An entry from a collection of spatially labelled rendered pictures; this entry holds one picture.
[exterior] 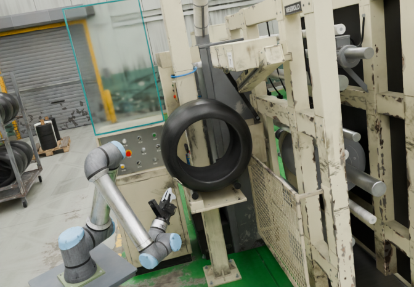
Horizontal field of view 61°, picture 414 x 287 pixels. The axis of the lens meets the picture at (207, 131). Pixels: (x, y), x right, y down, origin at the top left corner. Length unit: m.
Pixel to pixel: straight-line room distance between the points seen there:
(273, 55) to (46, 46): 10.20
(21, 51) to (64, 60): 1.21
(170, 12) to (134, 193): 1.43
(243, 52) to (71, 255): 1.48
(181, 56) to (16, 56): 9.69
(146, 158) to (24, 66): 9.19
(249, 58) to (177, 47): 0.70
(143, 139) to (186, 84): 0.66
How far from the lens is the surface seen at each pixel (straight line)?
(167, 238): 1.92
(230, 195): 2.41
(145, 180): 2.92
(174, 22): 2.45
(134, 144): 2.89
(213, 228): 2.80
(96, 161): 1.87
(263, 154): 2.61
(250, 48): 1.90
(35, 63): 11.75
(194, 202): 2.27
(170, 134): 2.11
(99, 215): 2.23
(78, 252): 2.26
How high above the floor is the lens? 1.81
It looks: 14 degrees down
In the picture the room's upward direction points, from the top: 10 degrees counter-clockwise
